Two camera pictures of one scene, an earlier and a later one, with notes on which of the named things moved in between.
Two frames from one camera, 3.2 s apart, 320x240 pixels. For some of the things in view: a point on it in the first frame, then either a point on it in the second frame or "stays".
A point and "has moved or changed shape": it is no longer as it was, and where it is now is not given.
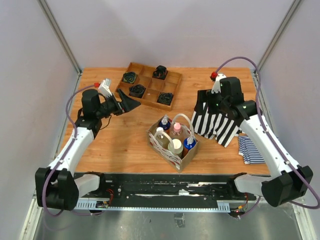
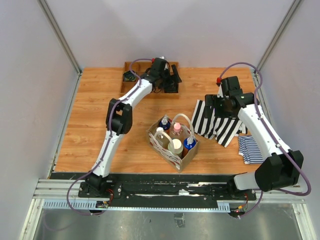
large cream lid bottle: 176,147 stays
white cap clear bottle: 162,137 stays
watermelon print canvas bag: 174,141 stays
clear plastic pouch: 177,129 stays
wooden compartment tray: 156,86 has moved or changed shape
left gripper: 119,106 to 171,81
